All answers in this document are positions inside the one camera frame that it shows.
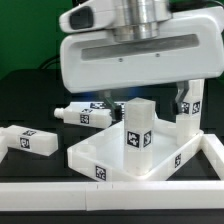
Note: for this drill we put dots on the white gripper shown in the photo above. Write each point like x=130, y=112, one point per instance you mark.
x=187, y=48

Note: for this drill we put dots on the white desk top tray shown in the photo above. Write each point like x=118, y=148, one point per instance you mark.
x=103, y=156

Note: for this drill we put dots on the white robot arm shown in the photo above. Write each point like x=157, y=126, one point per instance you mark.
x=140, y=20

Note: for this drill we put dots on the white sheet with tags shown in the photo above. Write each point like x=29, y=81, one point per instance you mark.
x=102, y=105

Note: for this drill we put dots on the white right obstacle bar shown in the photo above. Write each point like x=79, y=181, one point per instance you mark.
x=214, y=151

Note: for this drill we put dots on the white obstacle bar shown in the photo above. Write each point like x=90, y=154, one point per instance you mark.
x=214, y=151
x=91, y=196
x=3, y=148

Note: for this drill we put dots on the white front obstacle bar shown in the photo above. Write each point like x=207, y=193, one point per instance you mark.
x=91, y=196

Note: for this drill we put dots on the white left obstacle bar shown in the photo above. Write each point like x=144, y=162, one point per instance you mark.
x=3, y=148

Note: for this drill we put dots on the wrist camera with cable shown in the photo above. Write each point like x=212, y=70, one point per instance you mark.
x=89, y=16

